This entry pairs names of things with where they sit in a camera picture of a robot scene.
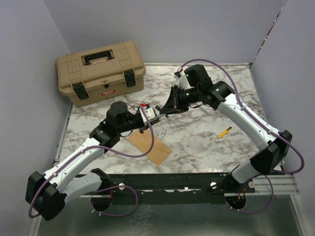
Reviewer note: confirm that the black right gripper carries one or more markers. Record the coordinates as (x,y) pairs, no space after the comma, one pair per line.
(173,103)

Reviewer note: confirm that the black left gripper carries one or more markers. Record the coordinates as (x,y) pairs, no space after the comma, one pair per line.
(144,128)

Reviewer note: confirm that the brown paper envelope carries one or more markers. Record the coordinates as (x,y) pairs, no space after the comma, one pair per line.
(142,142)

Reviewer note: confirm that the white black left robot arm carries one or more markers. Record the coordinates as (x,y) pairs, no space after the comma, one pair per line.
(47,193)

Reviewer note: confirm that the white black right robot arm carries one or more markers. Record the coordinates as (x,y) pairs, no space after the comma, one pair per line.
(196,86)

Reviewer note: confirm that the yellow black utility knife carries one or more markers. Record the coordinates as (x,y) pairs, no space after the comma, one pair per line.
(224,132)

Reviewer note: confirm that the tan plastic toolbox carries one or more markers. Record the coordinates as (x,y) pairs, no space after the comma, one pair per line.
(91,76)

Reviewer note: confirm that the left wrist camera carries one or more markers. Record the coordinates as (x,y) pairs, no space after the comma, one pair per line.
(147,113)

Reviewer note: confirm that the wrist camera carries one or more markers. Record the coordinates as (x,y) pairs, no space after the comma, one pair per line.
(147,113)
(182,80)

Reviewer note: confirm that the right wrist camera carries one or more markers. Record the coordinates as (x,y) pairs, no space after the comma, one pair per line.
(182,80)

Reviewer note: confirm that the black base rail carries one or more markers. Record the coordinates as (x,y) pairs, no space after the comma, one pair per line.
(170,189)

